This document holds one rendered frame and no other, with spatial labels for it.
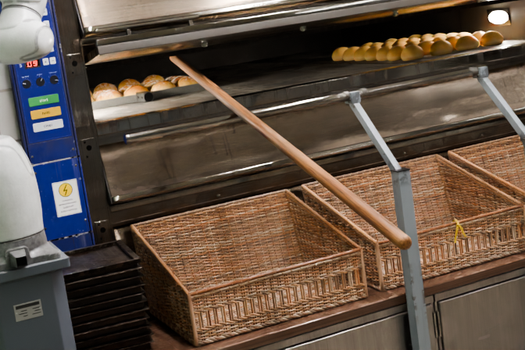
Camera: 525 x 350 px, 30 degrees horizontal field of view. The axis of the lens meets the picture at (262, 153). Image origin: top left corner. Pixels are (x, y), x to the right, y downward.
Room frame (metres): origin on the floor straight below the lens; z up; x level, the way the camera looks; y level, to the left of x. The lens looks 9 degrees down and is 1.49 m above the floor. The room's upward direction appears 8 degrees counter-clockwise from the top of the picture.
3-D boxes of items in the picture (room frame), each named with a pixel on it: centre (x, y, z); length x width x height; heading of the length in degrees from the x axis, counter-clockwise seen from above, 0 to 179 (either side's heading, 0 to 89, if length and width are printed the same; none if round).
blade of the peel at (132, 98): (3.71, 0.48, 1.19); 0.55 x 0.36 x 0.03; 115
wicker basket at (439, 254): (3.13, -0.46, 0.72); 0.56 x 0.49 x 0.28; 113
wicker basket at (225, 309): (2.88, 0.10, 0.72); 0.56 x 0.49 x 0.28; 113
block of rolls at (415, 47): (4.00, -0.68, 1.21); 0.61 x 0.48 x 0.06; 24
